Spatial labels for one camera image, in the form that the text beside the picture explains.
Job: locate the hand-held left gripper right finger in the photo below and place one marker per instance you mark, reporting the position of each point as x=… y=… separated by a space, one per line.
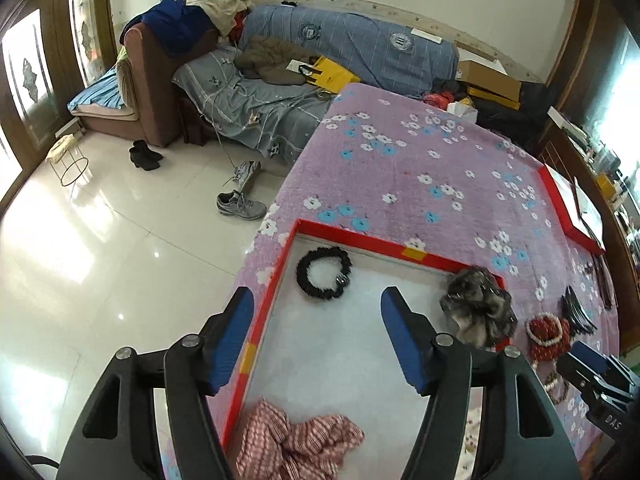
x=400 y=340

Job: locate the red box lid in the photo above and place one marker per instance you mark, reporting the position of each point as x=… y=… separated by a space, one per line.
x=565 y=200

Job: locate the cardboard box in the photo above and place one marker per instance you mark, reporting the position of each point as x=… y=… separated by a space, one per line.
x=490 y=82

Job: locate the blue clothing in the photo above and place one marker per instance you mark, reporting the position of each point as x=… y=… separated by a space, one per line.
x=175 y=20

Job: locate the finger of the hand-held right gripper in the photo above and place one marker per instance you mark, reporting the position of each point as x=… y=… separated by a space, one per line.
x=580 y=367
x=620 y=372

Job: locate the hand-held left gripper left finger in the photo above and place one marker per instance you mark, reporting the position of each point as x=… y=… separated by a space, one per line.
x=235 y=340

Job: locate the black boots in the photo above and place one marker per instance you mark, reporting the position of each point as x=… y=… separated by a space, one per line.
x=142 y=155

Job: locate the black hair clips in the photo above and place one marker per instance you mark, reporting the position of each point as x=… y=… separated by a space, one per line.
x=575 y=310

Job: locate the light blue striped cushion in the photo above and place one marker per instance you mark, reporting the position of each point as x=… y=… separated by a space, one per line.
x=100 y=95

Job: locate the white power strip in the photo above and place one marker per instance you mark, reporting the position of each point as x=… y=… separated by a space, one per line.
x=69 y=128

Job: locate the beige clothing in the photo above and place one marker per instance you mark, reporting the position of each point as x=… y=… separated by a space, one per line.
x=220 y=10

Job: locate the red checked scrunchie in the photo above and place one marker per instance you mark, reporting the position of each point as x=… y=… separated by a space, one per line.
x=270 y=440

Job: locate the yellow paper bag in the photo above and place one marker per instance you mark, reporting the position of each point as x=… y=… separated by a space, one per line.
x=332 y=72

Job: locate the grey-blue star print sheet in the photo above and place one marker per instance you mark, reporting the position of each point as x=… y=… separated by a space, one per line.
x=260 y=110

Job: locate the brown sofa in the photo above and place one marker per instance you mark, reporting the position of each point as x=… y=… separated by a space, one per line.
x=155 y=85

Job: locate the black frilly scrunchie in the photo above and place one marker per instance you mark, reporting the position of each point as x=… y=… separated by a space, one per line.
x=305 y=280

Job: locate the blue striped blanket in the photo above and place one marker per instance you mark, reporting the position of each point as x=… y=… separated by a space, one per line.
x=360 y=45

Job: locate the purple floral blanket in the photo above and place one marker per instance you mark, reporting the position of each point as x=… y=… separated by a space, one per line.
x=400 y=160

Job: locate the black bag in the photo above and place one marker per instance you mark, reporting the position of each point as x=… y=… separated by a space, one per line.
x=510 y=120

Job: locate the red-rimmed white tray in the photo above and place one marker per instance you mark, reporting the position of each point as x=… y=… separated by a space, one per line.
x=325 y=360

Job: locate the olive jacket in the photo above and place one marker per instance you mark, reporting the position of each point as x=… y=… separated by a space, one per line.
x=270 y=55

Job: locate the grey fur scrunchie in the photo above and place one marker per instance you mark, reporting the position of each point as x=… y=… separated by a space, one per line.
x=475 y=305

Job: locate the dark hair clip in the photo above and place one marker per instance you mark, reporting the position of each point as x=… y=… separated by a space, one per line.
x=605 y=285

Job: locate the wooden glass door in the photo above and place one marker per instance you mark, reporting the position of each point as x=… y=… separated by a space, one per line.
x=55 y=25

